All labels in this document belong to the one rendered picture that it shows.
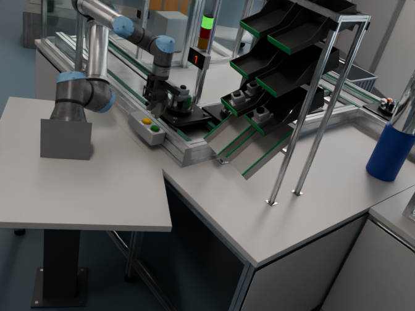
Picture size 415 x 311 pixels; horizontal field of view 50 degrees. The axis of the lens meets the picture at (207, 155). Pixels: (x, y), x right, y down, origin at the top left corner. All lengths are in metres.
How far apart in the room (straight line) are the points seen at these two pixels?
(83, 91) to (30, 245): 1.15
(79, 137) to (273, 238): 0.87
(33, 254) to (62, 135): 1.03
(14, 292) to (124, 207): 1.02
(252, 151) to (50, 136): 0.81
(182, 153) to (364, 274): 1.04
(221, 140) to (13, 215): 0.86
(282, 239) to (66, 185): 0.85
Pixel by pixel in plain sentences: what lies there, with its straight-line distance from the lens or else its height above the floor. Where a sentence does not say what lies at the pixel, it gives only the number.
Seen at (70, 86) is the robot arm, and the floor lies 1.13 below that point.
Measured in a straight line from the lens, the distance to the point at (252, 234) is 1.70.
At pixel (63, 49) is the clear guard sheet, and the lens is 2.80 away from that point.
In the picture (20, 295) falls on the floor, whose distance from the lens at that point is 2.52.
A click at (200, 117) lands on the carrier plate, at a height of 0.97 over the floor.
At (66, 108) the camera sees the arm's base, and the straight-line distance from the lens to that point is 1.85.
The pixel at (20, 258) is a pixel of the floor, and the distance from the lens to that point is 2.69.
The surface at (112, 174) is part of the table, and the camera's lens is 1.84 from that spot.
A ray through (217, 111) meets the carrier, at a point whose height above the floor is 0.97.
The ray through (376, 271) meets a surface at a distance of 2.25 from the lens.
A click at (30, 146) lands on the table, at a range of 1.99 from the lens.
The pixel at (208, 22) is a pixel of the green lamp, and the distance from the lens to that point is 2.13.
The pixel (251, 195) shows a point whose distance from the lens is 1.90.
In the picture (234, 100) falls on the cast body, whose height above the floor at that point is 1.24.
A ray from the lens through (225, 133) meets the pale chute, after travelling 1.89.
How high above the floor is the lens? 1.94
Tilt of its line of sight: 31 degrees down
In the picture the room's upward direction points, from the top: 14 degrees clockwise
